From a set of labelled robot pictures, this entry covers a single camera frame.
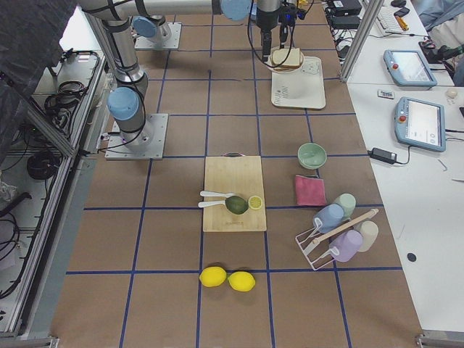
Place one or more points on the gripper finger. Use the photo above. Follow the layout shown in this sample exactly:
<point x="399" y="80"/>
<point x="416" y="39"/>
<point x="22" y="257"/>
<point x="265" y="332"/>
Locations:
<point x="266" y="43"/>

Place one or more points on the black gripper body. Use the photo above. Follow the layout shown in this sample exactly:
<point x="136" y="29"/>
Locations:
<point x="267" y="22"/>

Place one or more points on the bread slice from board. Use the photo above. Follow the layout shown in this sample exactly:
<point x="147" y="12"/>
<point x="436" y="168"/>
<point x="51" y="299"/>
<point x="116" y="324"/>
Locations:
<point x="286" y="56"/>

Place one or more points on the cream round plate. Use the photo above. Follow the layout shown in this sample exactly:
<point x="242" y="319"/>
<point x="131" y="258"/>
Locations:
<point x="272" y="65"/>

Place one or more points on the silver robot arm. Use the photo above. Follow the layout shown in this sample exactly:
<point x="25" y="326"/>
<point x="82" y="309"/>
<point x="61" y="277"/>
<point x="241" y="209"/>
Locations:
<point x="126" y="103"/>

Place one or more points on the bread slice on plate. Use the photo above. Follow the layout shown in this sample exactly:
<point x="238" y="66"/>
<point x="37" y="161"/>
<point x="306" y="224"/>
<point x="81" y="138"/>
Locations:
<point x="294" y="66"/>

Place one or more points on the cream bear tray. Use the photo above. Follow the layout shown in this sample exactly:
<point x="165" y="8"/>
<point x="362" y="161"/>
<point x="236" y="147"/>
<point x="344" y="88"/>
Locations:
<point x="300" y="88"/>

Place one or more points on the white keyboard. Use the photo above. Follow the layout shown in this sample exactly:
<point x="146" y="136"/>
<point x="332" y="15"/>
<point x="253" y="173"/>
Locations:
<point x="389" y="22"/>

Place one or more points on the green bowl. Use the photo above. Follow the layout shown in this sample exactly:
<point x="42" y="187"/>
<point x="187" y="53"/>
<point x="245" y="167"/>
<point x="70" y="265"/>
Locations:
<point x="311" y="156"/>

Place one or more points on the wooden cutting board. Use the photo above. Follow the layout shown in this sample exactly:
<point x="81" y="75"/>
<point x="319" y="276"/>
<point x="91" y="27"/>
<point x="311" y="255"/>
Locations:
<point x="239" y="175"/>

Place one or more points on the teach pendant far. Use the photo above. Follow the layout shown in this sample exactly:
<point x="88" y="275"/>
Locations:
<point x="409" y="68"/>

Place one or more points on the teach pendant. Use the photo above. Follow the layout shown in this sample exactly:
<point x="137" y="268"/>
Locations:
<point x="409" y="68"/>
<point x="420" y="123"/>

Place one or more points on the pink cloth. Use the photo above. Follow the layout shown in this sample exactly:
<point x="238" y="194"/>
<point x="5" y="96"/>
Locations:
<point x="310" y="191"/>

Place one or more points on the lemon half slice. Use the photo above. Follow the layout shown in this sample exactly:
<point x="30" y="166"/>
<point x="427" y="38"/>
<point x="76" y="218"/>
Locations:
<point x="255" y="202"/>

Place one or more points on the white plastic knife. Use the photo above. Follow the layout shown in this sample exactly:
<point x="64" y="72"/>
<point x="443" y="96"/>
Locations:
<point x="216" y="194"/>

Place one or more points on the avocado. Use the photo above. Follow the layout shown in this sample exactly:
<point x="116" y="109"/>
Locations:
<point x="236" y="205"/>

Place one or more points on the black power adapter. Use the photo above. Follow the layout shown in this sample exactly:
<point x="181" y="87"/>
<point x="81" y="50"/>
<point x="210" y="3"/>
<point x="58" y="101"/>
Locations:
<point x="383" y="155"/>

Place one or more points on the teach pendant near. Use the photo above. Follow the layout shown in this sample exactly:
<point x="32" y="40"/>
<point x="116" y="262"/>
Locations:
<point x="420" y="123"/>

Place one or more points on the white plastic spoon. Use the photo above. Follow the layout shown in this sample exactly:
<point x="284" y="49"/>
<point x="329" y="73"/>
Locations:
<point x="211" y="203"/>

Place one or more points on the green cup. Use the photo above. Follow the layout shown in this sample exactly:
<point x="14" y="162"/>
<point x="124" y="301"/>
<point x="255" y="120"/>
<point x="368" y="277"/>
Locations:
<point x="347" y="202"/>

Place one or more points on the blue cup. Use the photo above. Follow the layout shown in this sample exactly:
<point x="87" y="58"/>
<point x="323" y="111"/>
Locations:
<point x="328" y="218"/>

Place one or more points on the beige cup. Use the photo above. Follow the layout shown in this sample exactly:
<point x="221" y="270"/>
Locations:
<point x="369" y="232"/>

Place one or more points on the purple cup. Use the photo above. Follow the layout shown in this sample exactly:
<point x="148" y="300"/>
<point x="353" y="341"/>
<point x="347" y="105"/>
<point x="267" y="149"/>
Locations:
<point x="346" y="245"/>

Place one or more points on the yellow lemon left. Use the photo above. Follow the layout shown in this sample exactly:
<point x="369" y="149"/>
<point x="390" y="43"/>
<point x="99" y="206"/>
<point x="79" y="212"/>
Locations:
<point x="212" y="276"/>

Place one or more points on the yellow lemon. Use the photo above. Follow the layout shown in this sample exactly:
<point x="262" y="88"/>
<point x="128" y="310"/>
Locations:
<point x="242" y="281"/>
<point x="212" y="276"/>

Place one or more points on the yellow lemon right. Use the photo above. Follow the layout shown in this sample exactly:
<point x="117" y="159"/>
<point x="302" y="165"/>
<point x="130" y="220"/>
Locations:
<point x="242" y="281"/>

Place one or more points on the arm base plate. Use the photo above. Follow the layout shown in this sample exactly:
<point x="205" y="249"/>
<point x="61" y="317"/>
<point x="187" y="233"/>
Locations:
<point x="149" y="144"/>
<point x="169" y="42"/>

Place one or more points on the aluminium frame post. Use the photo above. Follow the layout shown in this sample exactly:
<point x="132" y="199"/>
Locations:
<point x="367" y="22"/>

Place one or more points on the white wire cup rack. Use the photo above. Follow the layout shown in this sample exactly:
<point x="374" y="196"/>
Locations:
<point x="322" y="244"/>

